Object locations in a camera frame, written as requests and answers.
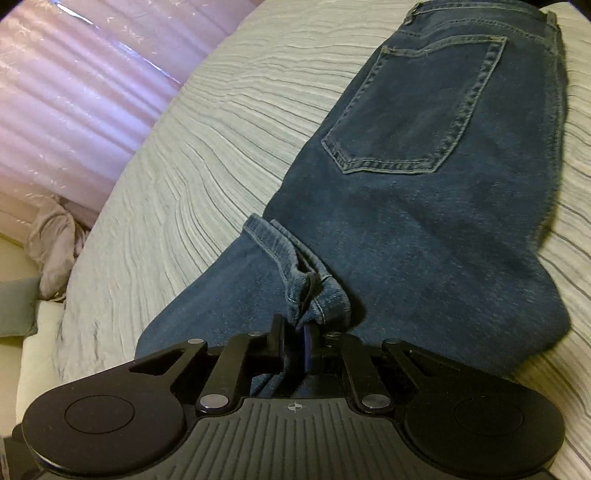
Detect pink curtain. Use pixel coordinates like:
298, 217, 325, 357
0, 0, 333, 241

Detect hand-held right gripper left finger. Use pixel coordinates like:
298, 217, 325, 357
128, 315, 286, 413

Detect blue denim jeans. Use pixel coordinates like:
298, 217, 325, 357
134, 0, 573, 400

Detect grey pillow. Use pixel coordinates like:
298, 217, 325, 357
0, 277, 40, 337

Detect long white pillow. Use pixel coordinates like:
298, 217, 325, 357
14, 300, 68, 416

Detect pink blanket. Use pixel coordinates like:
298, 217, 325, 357
27, 195, 90, 301

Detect bed with grey striped sheet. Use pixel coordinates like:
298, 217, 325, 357
51, 0, 591, 480

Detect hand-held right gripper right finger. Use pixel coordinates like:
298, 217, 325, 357
301, 322, 463, 412

